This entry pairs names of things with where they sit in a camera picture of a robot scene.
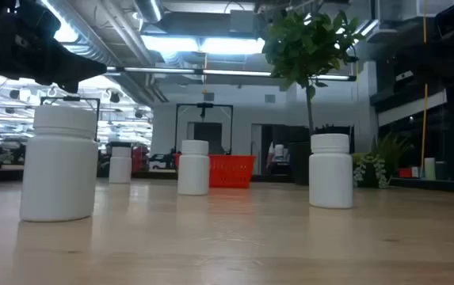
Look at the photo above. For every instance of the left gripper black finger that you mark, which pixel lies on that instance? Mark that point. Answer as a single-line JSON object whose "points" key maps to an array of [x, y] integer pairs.
{"points": [[68, 67]]}

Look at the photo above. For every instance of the white plastic pill bottle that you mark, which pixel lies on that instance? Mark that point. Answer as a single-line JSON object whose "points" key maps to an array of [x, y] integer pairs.
{"points": [[120, 170], [193, 174], [58, 178], [330, 178]]}

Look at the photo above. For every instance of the red plastic basket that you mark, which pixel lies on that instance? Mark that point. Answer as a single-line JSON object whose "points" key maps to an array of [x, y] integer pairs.
{"points": [[230, 170]]}

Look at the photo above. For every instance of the black hanging lamp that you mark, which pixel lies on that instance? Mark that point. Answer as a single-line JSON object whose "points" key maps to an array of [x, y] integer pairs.
{"points": [[115, 97]]}

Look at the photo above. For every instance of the yellow vertical pole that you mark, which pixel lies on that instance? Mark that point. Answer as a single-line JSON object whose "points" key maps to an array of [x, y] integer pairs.
{"points": [[425, 118]]}

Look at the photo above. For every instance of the long linear ceiling light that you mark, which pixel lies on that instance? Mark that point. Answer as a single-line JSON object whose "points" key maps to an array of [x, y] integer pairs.
{"points": [[163, 70]]}

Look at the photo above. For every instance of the spiky green plant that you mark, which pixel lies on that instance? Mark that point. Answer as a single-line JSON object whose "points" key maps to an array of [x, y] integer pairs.
{"points": [[389, 148]]}

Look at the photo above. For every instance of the red cart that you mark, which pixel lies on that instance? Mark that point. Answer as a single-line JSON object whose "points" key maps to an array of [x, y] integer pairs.
{"points": [[140, 158]]}

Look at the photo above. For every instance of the light green cup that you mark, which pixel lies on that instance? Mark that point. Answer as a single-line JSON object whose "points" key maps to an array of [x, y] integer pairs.
{"points": [[429, 168]]}

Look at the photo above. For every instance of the dark green cup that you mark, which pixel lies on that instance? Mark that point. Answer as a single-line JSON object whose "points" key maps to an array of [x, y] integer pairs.
{"points": [[441, 170]]}

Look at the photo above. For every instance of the small red box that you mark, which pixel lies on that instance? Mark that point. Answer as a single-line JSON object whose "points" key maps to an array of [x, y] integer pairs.
{"points": [[405, 173]]}

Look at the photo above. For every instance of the trailing succulent plant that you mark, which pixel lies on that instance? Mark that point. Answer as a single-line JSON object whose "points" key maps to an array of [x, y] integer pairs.
{"points": [[377, 166]]}

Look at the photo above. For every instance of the green leafy indoor tree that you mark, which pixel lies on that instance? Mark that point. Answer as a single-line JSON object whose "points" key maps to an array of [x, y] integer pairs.
{"points": [[306, 43]]}

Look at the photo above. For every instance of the black square planter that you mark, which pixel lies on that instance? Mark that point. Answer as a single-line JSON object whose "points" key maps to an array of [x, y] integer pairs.
{"points": [[300, 162]]}

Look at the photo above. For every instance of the white jug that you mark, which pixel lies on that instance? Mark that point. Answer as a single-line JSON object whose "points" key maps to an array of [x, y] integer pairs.
{"points": [[279, 152]]}

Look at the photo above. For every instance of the person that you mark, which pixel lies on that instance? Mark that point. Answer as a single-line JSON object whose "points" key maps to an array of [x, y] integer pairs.
{"points": [[271, 155]]}

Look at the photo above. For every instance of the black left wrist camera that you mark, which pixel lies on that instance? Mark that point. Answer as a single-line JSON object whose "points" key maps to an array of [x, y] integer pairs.
{"points": [[38, 20]]}

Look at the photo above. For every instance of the shiny round ceiling duct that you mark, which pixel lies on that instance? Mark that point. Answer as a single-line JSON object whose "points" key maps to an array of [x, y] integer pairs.
{"points": [[147, 10]]}

